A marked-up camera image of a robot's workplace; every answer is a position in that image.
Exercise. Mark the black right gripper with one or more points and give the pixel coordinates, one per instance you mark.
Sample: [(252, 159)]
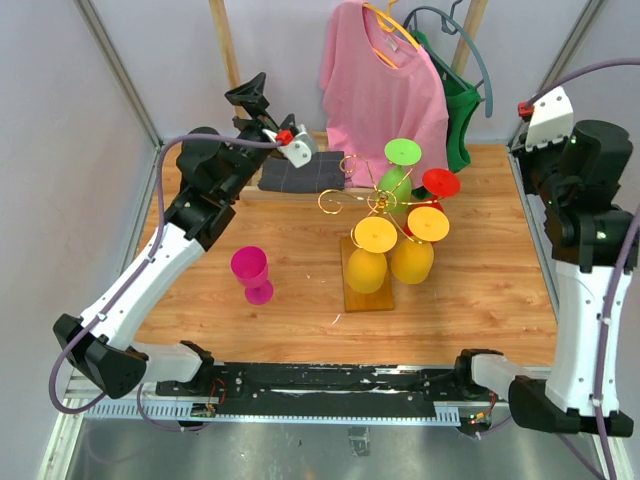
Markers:
[(527, 154)]

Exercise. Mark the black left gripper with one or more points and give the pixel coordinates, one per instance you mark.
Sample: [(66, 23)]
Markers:
[(251, 97)]

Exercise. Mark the magenta wine glass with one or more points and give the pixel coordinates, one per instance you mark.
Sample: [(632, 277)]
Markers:
[(250, 267)]

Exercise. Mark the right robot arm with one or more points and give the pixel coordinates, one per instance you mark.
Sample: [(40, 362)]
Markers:
[(595, 246)]

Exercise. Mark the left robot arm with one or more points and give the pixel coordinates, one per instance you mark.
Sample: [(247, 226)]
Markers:
[(215, 169)]

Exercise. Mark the red wine glass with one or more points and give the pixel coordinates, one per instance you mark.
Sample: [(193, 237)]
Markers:
[(440, 190)]

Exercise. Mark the green wine glass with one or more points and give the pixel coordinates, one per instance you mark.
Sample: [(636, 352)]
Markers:
[(403, 154)]

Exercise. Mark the yellow wine glass rear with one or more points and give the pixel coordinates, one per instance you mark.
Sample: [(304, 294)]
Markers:
[(414, 256)]

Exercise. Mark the yellow wine glass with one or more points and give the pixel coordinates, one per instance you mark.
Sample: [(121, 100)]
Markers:
[(372, 250), (414, 256)]

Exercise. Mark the yellow wine glass front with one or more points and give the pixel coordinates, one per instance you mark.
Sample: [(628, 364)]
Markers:
[(372, 250)]

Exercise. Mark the wooden rack base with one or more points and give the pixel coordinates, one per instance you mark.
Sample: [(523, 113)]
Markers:
[(381, 300)]

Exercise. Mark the folded dark grey cloth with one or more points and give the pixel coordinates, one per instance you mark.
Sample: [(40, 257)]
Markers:
[(321, 173)]

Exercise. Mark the green tank top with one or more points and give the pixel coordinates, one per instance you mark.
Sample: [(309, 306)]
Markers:
[(462, 100)]

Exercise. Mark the pink t-shirt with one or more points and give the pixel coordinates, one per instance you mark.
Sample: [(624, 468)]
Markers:
[(367, 107)]

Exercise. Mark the orange clothes hanger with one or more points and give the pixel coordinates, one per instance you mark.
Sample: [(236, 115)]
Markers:
[(389, 44)]

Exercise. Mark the grey clothes hanger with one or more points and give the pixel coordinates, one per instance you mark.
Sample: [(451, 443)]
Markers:
[(465, 48)]

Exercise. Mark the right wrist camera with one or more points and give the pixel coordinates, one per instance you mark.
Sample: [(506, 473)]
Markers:
[(550, 119)]

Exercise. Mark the gold wire glass rack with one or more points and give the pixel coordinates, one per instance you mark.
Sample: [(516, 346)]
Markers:
[(378, 201)]

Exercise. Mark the aluminium frame rail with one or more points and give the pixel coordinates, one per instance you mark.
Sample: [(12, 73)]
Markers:
[(96, 27)]

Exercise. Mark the white slotted cable duct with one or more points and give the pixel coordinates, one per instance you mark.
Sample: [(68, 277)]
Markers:
[(182, 410)]

